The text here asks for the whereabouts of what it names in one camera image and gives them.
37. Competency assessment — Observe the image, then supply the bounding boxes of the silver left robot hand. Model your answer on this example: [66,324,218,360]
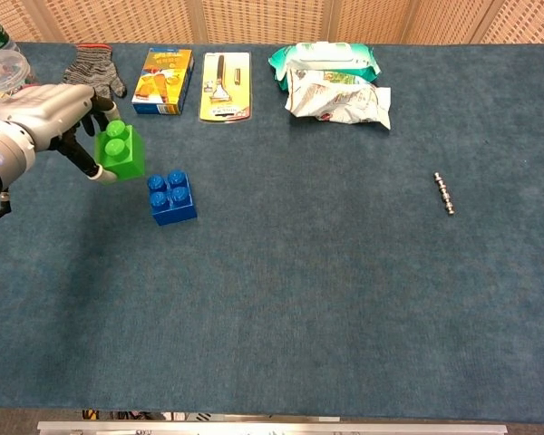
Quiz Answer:
[0,82,121,187]

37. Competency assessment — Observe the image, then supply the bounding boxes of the green toy brick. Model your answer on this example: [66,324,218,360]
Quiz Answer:
[93,120,147,184]

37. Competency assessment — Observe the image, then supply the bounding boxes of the blue toy brick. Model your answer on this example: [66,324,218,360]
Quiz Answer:
[146,169,199,227]

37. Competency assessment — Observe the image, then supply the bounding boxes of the grey striped knit glove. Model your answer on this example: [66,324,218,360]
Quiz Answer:
[62,43,128,100]

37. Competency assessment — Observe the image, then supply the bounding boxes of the clear plastic jar with clips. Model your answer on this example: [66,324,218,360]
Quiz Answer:
[0,49,38,106]

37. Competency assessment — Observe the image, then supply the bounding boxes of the yellow and blue snack box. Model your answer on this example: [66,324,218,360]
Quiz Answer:
[131,48,195,116]

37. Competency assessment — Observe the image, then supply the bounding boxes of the razor in yellow blister pack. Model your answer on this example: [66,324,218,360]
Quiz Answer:
[199,51,254,122]

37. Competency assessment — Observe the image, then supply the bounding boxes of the green wet wipes pack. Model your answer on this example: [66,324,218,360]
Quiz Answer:
[268,42,383,92]

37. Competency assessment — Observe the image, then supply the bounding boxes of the crumpled white snack bag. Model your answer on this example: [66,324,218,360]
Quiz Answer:
[284,66,393,131]

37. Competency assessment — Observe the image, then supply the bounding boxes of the small metal beaded rod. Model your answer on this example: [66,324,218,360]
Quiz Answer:
[432,171,457,217]

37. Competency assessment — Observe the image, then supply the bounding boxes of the aluminium profile rail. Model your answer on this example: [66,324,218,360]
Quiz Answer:
[36,420,509,435]

